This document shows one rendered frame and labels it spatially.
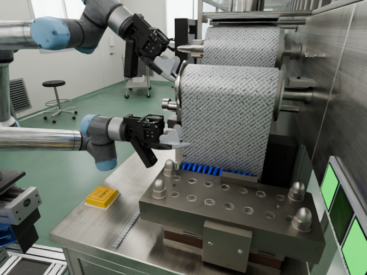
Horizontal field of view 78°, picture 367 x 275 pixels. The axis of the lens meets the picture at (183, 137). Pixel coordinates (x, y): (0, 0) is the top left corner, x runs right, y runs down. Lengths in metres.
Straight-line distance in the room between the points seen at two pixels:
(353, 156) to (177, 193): 0.38
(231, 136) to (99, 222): 0.45
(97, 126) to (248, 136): 0.45
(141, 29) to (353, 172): 0.60
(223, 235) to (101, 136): 0.47
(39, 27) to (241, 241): 0.67
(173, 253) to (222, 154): 0.29
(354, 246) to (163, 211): 0.37
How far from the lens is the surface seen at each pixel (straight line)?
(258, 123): 0.61
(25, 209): 1.20
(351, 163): 0.37
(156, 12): 6.72
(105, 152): 0.80
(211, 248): 0.57
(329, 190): 0.41
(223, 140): 0.64
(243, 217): 0.54
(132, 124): 0.70
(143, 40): 0.70
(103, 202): 0.76
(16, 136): 0.85
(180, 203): 0.56
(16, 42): 0.79
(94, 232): 0.71
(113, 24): 0.74
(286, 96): 0.64
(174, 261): 0.62
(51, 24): 0.68
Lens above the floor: 1.40
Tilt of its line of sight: 25 degrees down
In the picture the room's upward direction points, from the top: straight up
